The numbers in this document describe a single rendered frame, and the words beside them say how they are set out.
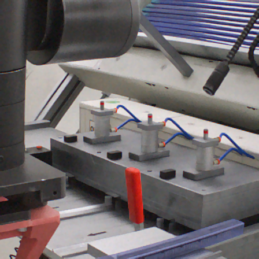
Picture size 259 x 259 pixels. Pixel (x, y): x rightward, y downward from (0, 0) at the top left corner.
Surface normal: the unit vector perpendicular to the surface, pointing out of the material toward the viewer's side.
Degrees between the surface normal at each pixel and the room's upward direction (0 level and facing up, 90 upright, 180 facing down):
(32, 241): 111
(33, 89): 90
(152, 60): 90
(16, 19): 79
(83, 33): 102
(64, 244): 43
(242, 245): 90
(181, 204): 132
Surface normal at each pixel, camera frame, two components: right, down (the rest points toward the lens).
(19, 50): 0.93, 0.13
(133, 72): -0.59, -0.57
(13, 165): 0.83, 0.17
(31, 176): 0.04, -0.97
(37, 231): 0.56, 0.55
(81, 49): 0.50, 0.74
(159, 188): -0.81, 0.11
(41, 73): 0.59, 0.18
